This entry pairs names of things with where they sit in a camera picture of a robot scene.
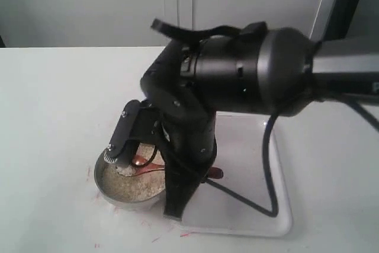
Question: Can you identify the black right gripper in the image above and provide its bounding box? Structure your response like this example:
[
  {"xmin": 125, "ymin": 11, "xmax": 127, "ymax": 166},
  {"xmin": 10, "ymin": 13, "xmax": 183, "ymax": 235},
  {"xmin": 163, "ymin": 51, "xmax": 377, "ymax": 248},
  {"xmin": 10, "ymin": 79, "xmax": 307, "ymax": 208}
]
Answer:
[{"xmin": 140, "ymin": 41, "xmax": 216, "ymax": 220}]

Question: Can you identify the brown wooden spoon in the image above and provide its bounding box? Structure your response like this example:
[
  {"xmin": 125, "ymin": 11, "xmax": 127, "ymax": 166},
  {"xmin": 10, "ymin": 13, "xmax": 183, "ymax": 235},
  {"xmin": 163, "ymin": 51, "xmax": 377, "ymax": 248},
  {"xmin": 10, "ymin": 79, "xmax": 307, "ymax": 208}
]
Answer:
[{"xmin": 128, "ymin": 155, "xmax": 224, "ymax": 180}]

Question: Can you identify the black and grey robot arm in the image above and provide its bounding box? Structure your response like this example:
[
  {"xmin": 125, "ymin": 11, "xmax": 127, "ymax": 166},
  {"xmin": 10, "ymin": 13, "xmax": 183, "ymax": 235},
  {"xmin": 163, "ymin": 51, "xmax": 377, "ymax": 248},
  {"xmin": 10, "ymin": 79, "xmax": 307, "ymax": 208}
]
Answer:
[{"xmin": 140, "ymin": 20, "xmax": 378, "ymax": 220}]

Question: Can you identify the steel bowl of rice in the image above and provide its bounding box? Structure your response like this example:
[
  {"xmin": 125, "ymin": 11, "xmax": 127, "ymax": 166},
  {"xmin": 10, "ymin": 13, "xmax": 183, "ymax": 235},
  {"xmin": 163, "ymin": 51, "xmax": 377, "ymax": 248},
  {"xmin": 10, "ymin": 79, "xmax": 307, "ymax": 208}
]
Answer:
[{"xmin": 94, "ymin": 153, "xmax": 165, "ymax": 210}]

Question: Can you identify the white plastic tray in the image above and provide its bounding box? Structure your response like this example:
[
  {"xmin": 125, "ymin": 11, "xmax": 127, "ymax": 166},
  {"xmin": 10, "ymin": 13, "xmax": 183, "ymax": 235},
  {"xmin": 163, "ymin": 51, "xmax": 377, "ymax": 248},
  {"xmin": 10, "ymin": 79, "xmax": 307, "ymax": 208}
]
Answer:
[{"xmin": 177, "ymin": 113, "xmax": 293, "ymax": 237}]

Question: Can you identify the dark monitor frame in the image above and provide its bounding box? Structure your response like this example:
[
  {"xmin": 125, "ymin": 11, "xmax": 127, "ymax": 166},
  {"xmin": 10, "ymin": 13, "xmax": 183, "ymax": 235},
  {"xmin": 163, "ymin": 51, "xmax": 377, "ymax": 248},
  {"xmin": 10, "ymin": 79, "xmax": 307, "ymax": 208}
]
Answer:
[{"xmin": 338, "ymin": 0, "xmax": 378, "ymax": 38}]

